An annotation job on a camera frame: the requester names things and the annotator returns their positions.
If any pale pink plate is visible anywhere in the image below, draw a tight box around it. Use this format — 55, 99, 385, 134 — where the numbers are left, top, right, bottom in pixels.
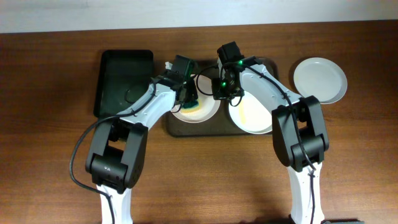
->
171, 90, 221, 123

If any right black cable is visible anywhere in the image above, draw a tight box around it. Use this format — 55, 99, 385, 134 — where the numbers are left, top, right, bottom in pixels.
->
195, 56, 317, 224

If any green and yellow sponge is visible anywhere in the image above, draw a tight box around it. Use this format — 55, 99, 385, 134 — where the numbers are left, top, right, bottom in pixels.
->
181, 100, 200, 113

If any black rectangular sponge tray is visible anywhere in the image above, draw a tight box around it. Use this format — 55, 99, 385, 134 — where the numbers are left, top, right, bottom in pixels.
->
93, 50, 154, 118

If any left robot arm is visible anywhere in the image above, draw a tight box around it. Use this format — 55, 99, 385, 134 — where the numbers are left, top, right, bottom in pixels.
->
85, 70, 198, 223

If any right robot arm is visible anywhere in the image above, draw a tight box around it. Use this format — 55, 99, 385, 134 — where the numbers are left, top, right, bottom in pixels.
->
212, 58, 329, 223

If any cream white plate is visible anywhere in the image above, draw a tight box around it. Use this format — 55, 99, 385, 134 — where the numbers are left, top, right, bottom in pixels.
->
228, 91, 272, 134

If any light grey plate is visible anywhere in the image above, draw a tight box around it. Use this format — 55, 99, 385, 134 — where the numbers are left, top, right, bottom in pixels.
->
293, 57, 348, 104

